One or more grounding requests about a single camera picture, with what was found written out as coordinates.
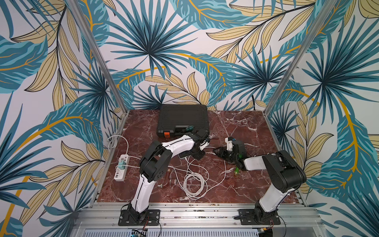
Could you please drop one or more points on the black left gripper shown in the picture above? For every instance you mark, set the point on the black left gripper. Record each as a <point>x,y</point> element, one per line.
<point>200,156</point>

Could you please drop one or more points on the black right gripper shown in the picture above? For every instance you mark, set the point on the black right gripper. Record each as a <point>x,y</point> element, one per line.
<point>225,151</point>

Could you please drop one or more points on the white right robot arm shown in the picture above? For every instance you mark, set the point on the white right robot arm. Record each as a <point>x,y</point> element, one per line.
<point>285,175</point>

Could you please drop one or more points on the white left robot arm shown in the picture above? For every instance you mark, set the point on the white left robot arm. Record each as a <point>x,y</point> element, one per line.
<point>154,165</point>

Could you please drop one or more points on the black plastic tool case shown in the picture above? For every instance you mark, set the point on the black plastic tool case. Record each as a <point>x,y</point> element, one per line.
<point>173,119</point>

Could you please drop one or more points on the white power strip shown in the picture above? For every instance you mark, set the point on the white power strip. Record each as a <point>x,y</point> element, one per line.
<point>121,168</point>

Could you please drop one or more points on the teal-handled screwdriver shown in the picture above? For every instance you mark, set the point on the teal-handled screwdriver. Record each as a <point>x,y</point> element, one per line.
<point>189,128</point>

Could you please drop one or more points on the brown-handled screwdriver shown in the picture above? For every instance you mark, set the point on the brown-handled screwdriver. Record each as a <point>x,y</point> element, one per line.
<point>168,177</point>

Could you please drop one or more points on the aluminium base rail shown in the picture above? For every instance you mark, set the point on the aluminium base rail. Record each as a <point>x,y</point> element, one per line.
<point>198,220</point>

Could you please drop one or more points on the aluminium frame post right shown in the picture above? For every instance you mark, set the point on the aluminium frame post right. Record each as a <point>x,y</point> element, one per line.
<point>319,20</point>

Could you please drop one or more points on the aluminium frame post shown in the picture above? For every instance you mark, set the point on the aluminium frame post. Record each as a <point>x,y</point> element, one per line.
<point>88,35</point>
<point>319,20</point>

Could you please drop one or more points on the aluminium frame post left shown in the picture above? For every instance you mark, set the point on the aluminium frame post left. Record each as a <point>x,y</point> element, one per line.
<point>88,35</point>

